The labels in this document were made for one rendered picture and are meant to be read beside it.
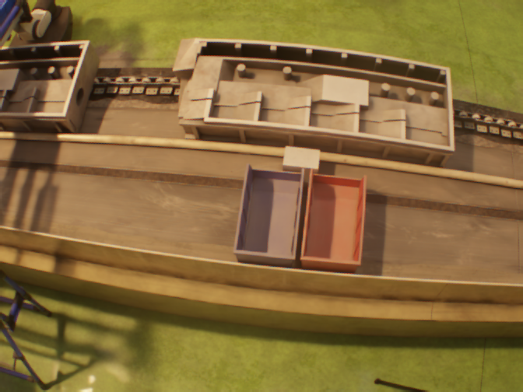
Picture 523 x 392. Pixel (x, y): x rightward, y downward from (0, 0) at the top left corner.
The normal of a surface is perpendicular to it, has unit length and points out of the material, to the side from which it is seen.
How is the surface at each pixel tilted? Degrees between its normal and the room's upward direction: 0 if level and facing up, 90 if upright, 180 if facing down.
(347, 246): 0
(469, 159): 0
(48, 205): 0
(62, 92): 10
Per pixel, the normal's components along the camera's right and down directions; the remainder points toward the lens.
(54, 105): -0.04, -0.27
